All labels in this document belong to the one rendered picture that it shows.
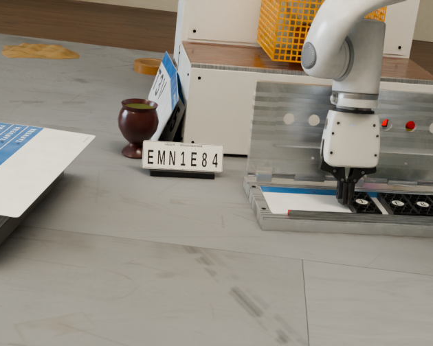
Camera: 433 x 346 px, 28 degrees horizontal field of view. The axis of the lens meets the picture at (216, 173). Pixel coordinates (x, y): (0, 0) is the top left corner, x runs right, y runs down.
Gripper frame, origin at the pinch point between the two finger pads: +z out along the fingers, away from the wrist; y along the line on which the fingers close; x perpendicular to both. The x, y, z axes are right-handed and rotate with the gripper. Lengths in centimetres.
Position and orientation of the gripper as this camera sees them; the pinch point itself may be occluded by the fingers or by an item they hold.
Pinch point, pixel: (345, 193)
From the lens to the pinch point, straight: 160.0
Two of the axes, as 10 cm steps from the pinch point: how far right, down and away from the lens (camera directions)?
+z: -0.8, 9.9, 1.5
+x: -1.5, -1.6, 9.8
